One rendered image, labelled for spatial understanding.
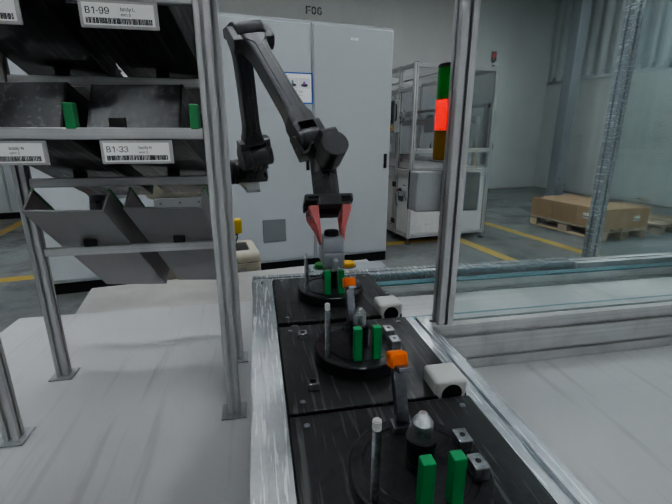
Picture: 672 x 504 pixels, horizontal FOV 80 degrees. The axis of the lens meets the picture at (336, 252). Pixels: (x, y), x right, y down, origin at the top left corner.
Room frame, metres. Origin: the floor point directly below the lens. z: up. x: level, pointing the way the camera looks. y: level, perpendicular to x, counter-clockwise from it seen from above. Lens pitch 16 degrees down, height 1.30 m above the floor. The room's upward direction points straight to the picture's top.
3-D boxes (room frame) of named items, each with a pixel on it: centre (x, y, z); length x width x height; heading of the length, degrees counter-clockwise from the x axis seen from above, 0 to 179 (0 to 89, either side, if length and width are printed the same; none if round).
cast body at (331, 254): (0.81, 0.01, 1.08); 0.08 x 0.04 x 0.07; 11
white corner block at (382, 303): (0.74, -0.10, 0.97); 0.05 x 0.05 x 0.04; 11
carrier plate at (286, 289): (0.81, 0.01, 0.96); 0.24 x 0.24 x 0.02; 11
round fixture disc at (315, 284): (0.81, 0.01, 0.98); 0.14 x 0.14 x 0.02
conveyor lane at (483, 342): (0.85, -0.29, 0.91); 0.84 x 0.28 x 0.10; 101
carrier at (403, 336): (0.56, -0.04, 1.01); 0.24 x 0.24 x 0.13; 11
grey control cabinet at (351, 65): (4.26, -0.09, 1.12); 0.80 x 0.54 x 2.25; 109
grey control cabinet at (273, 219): (4.00, 0.67, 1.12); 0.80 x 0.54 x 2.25; 109
